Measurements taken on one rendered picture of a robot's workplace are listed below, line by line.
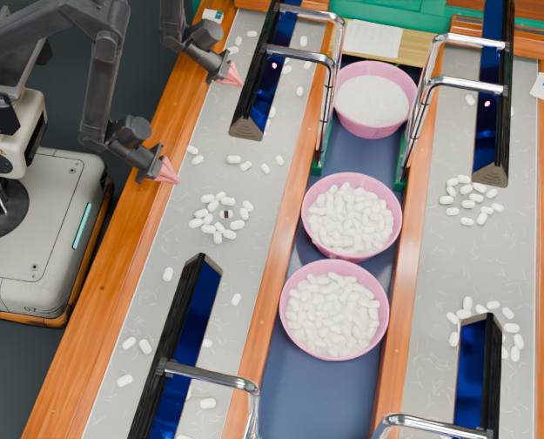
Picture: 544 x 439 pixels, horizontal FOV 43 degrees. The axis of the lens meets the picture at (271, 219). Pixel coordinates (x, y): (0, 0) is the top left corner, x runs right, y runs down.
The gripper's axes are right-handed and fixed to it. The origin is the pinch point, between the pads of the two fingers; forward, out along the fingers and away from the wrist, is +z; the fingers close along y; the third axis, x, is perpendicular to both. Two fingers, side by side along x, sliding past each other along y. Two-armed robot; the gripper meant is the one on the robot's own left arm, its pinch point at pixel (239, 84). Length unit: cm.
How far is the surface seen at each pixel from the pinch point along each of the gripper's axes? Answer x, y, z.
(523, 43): -54, 35, 58
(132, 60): 109, 77, 0
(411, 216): -32, -30, 44
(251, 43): 7.4, 24.8, 3.3
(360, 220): -21, -32, 37
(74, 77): 123, 61, -16
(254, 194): -2.5, -31.7, 13.7
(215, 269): -29, -73, -7
